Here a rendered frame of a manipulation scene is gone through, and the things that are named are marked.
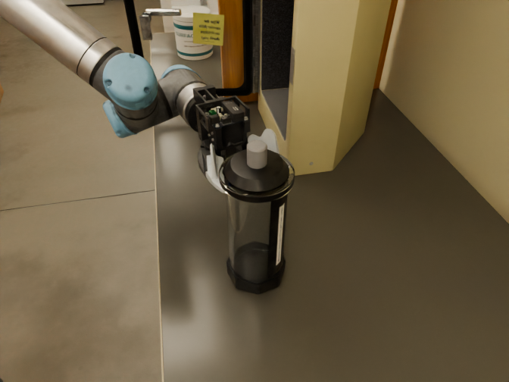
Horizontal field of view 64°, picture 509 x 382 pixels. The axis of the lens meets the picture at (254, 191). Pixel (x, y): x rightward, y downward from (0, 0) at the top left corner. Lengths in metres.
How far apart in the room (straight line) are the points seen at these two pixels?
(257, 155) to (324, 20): 0.33
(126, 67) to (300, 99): 0.35
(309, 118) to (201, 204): 0.29
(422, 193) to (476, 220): 0.12
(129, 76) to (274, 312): 0.43
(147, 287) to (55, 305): 0.39
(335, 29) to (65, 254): 1.75
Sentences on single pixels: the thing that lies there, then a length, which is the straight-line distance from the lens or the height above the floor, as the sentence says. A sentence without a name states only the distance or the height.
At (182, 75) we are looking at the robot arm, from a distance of 0.80.
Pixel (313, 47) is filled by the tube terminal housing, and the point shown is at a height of 1.24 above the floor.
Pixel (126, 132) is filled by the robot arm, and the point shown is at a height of 1.12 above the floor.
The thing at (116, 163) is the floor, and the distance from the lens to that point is 2.69.
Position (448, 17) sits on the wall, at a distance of 1.14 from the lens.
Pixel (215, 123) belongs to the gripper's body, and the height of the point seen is 1.20.
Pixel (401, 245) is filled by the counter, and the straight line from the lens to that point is 0.83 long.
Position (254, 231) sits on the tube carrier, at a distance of 0.59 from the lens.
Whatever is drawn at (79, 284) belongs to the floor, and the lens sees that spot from 2.05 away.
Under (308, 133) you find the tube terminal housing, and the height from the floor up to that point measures 1.05.
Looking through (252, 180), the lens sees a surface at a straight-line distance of 0.54.
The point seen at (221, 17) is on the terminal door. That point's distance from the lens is 1.08.
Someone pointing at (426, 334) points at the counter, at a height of 0.94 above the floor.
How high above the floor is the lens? 1.52
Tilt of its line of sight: 41 degrees down
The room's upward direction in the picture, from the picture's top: straight up
